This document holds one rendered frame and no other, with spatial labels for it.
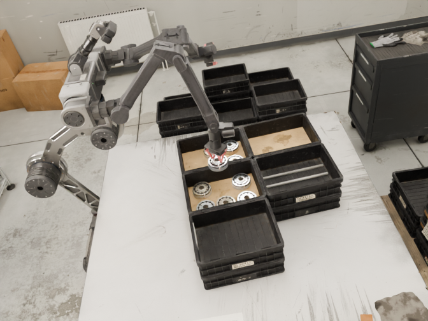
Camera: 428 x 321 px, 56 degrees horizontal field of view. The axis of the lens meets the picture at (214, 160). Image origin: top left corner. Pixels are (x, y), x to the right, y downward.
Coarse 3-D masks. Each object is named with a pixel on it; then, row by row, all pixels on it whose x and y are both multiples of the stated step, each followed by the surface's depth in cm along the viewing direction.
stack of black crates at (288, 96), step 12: (264, 84) 336; (276, 84) 337; (288, 84) 338; (300, 84) 329; (264, 96) 342; (276, 96) 339; (288, 96) 337; (300, 96) 335; (264, 108) 319; (276, 108) 319; (288, 108) 320; (300, 108) 321
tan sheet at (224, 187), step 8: (216, 184) 225; (224, 184) 224; (192, 192) 223; (216, 192) 221; (224, 192) 220; (232, 192) 219; (240, 192) 218; (256, 192) 217; (192, 200) 219; (200, 200) 218; (216, 200) 217; (192, 208) 215
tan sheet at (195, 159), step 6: (240, 144) 248; (198, 150) 249; (240, 150) 243; (186, 156) 246; (192, 156) 246; (198, 156) 245; (204, 156) 244; (228, 156) 241; (186, 162) 242; (192, 162) 241; (198, 162) 241; (204, 162) 240; (186, 168) 238; (192, 168) 238
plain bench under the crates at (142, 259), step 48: (144, 144) 282; (336, 144) 255; (144, 192) 247; (96, 240) 224; (144, 240) 220; (288, 240) 207; (336, 240) 203; (384, 240) 199; (96, 288) 202; (144, 288) 198; (192, 288) 194; (240, 288) 191; (288, 288) 188; (336, 288) 184; (384, 288) 181
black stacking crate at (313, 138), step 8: (280, 120) 246; (288, 120) 247; (296, 120) 248; (304, 120) 244; (248, 128) 245; (256, 128) 246; (264, 128) 247; (272, 128) 248; (280, 128) 250; (288, 128) 251; (304, 128) 248; (248, 136) 249; (256, 136) 251; (312, 136) 236
